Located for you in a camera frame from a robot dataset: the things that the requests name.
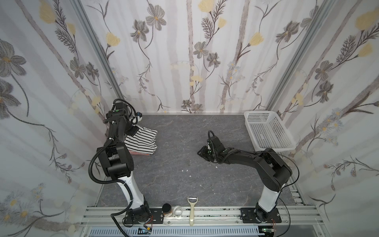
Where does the cream handled peeler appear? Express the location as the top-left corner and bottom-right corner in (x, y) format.
(187, 197), (198, 226)

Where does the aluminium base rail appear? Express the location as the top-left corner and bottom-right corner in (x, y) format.
(80, 205), (331, 237)

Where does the black white striped tank top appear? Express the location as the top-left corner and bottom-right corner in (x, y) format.
(124, 125), (158, 155)

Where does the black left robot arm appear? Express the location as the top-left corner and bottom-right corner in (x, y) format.
(88, 109), (152, 226)

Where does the red white striped tank top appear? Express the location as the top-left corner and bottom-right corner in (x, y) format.
(129, 151), (151, 156)

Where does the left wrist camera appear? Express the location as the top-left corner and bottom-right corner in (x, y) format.
(112, 99), (143, 125)

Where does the black corrugated cable conduit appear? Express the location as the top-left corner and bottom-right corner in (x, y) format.
(88, 139), (134, 237)

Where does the white plastic laundry basket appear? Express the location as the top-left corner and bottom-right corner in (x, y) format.
(244, 111), (296, 152)

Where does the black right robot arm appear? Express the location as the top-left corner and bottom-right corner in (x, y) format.
(197, 146), (293, 223)

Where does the white slotted cable duct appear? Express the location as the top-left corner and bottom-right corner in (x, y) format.
(88, 226), (261, 237)

